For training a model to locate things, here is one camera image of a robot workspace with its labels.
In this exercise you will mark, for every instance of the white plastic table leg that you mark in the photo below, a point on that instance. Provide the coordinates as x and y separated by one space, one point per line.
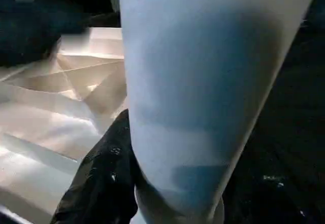
190 81

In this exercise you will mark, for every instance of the white plastic table top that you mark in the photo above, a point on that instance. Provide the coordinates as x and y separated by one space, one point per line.
38 132

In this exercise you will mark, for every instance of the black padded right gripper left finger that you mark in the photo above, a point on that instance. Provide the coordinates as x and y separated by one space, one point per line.
101 178

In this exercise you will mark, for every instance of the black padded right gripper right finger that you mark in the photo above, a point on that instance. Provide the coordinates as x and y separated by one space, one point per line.
279 201

